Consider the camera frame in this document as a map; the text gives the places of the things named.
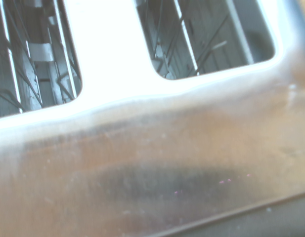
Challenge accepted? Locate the stainless steel two-slot toaster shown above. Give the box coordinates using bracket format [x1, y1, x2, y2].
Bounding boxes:
[0, 0, 305, 237]

